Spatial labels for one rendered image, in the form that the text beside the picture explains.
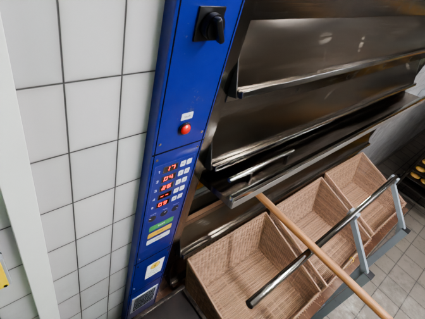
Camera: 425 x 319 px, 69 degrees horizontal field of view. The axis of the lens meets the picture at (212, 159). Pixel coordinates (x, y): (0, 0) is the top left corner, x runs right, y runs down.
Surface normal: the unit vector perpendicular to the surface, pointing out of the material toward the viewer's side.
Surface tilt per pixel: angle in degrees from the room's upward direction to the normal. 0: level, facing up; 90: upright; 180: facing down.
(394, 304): 0
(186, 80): 90
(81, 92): 90
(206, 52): 90
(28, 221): 90
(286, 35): 70
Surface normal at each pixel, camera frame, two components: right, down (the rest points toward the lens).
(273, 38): 0.67, 0.34
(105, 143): 0.62, 0.63
